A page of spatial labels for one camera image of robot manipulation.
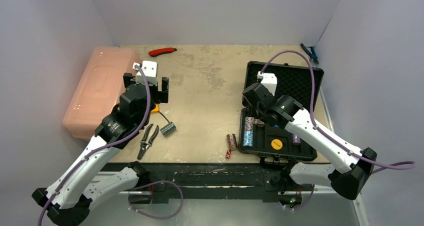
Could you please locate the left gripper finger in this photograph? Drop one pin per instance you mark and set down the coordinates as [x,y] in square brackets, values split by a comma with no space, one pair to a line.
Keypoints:
[128,80]
[163,94]

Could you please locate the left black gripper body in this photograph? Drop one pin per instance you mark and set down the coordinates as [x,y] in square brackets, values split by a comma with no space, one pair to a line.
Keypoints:
[153,94]

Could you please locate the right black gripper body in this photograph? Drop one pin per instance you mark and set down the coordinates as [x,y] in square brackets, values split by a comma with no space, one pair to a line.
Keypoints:
[253,93]

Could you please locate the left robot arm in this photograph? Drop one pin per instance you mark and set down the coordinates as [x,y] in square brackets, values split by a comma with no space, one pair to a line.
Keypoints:
[70,199]

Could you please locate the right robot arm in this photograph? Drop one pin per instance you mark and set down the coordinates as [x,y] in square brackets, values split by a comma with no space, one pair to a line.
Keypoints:
[350,166]

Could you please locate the black poker set case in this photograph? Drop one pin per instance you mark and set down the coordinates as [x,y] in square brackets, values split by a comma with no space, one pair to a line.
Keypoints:
[294,81]

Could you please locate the yellow tape measure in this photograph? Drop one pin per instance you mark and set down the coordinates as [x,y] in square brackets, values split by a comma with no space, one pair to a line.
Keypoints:
[156,109]

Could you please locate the blue chip stack in case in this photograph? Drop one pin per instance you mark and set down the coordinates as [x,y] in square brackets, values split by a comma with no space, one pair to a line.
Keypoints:
[248,136]

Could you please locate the yellow big blind button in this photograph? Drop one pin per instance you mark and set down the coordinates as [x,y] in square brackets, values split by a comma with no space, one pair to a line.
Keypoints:
[277,144]

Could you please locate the pink translucent storage box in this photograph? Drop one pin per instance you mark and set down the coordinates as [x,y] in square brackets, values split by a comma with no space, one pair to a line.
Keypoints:
[98,90]

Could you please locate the green terminal block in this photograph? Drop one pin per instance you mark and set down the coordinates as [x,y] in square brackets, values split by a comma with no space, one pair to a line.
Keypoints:
[168,129]

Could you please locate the purple chip stack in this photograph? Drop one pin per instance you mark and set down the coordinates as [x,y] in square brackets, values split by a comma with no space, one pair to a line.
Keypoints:
[296,140]

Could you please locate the red utility knife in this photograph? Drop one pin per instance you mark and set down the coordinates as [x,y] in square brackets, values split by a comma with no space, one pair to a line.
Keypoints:
[161,51]

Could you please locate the brown black chip stack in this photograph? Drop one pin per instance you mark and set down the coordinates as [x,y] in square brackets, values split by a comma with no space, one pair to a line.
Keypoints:
[232,142]

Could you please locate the red dice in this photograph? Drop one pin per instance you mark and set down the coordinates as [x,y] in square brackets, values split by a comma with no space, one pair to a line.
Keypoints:
[228,154]

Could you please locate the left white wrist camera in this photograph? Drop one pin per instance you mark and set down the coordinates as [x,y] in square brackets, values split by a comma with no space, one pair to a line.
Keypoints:
[150,70]

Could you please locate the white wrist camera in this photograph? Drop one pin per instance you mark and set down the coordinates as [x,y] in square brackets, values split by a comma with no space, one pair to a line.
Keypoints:
[150,70]
[269,80]

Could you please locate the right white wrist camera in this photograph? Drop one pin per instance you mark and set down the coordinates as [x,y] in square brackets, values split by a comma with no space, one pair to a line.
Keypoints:
[269,80]

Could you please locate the black handled pliers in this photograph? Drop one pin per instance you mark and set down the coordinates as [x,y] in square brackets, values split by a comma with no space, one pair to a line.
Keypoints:
[147,140]

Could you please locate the blue handled pliers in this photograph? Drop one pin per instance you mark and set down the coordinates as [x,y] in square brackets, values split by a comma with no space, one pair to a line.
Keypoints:
[311,53]

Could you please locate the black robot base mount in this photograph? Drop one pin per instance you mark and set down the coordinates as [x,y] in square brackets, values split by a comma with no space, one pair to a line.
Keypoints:
[268,182]

